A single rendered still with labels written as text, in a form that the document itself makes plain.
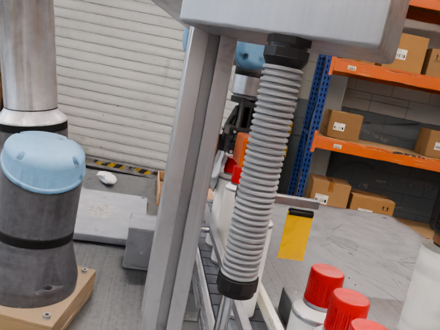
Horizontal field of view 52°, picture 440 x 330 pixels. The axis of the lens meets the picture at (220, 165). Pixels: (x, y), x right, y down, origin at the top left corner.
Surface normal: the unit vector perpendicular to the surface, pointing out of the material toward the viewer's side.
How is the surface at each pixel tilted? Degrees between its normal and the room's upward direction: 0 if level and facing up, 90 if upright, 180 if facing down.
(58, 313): 3
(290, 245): 90
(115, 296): 0
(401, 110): 90
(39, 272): 75
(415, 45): 90
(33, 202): 92
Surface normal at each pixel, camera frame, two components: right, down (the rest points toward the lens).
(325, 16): -0.45, 0.08
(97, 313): 0.19, -0.96
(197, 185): 0.13, 0.22
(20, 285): 0.25, -0.04
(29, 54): 0.39, 0.30
